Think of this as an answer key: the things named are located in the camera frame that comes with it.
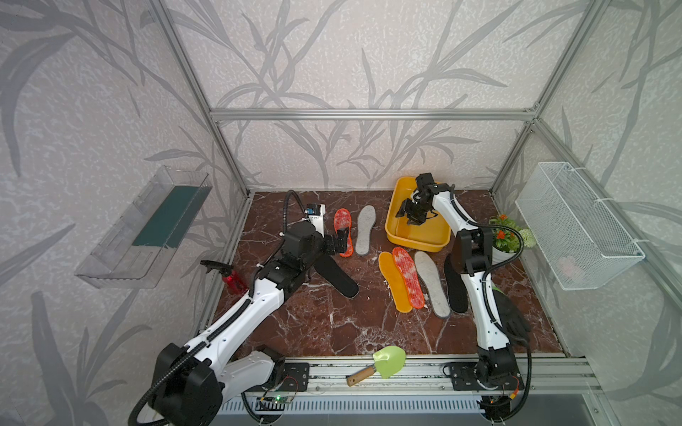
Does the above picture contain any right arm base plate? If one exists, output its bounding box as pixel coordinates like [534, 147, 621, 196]
[442, 361, 526, 393]

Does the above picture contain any green circuit board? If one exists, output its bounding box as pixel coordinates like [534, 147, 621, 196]
[255, 393, 296, 413]

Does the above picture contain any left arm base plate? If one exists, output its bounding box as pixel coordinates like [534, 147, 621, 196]
[250, 362, 311, 392]

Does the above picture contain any near grey insole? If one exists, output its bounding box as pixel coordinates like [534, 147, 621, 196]
[414, 251, 451, 320]

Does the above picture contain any red insole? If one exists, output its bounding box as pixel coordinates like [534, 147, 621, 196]
[392, 247, 426, 309]
[334, 209, 353, 257]

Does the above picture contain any yellow plastic storage box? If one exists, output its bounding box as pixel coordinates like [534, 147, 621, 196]
[384, 176, 454, 254]

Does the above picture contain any left black insole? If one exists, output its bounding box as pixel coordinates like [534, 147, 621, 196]
[314, 255, 360, 299]

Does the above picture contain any grey insole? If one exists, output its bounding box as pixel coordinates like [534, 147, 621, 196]
[414, 251, 451, 320]
[355, 205, 377, 256]

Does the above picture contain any white wire basket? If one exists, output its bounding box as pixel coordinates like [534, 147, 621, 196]
[515, 162, 646, 291]

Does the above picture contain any potted artificial plant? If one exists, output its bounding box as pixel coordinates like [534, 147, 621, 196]
[489, 215, 537, 264]

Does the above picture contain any black insole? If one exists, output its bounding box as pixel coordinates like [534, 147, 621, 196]
[314, 255, 360, 299]
[443, 254, 469, 314]

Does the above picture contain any clear plastic wall shelf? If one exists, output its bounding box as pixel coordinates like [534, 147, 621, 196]
[75, 166, 212, 289]

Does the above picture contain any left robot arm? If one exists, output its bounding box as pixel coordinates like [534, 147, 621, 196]
[127, 206, 359, 425]

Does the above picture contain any green garden trowel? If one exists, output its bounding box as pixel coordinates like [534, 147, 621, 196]
[346, 346, 407, 387]

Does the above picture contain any far grey insole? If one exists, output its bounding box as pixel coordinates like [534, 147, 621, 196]
[355, 205, 377, 256]

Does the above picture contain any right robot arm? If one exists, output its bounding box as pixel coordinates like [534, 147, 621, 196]
[396, 173, 531, 390]

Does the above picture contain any right black insole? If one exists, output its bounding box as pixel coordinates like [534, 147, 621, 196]
[443, 254, 469, 314]

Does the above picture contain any red spray bottle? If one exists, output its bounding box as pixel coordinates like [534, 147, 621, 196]
[200, 259, 249, 296]

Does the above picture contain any yellow insole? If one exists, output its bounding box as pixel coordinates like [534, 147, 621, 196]
[378, 252, 413, 313]

